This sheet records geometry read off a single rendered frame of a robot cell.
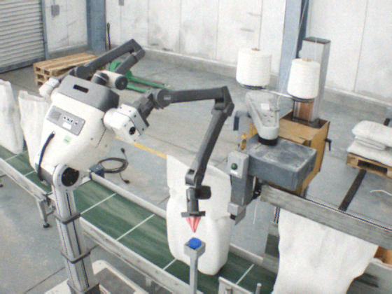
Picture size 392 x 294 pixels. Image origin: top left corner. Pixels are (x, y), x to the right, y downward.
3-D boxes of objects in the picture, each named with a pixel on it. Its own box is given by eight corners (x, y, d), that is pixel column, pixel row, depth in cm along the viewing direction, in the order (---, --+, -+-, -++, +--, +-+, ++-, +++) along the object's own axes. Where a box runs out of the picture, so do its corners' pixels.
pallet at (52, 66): (33, 70, 653) (32, 63, 647) (83, 59, 737) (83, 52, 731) (53, 78, 607) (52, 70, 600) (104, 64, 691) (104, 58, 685)
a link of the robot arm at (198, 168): (214, 99, 177) (229, 99, 169) (221, 105, 180) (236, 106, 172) (180, 180, 167) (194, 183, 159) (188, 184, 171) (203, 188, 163)
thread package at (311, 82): (281, 94, 158) (285, 58, 151) (292, 87, 169) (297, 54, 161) (311, 102, 150) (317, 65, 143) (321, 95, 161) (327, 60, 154)
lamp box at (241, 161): (226, 172, 151) (227, 153, 147) (232, 168, 154) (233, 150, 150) (241, 178, 147) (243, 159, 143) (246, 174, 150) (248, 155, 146)
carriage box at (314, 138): (256, 181, 186) (263, 126, 172) (283, 157, 210) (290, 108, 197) (299, 197, 173) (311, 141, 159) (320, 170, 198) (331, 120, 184)
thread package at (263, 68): (229, 83, 171) (232, 48, 163) (246, 76, 183) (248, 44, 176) (260, 91, 162) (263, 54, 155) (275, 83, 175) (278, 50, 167)
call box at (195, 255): (183, 253, 169) (183, 244, 167) (192, 245, 175) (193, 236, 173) (196, 260, 165) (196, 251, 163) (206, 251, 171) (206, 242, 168)
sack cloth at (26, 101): (24, 166, 311) (10, 93, 279) (43, 158, 326) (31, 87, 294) (47, 185, 286) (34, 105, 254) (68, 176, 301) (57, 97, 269)
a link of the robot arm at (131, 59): (132, 49, 207) (141, 46, 199) (138, 56, 210) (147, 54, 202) (83, 99, 190) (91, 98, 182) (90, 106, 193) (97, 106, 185)
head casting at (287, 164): (228, 201, 162) (234, 143, 148) (254, 179, 180) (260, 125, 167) (288, 226, 146) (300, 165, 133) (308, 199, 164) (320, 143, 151)
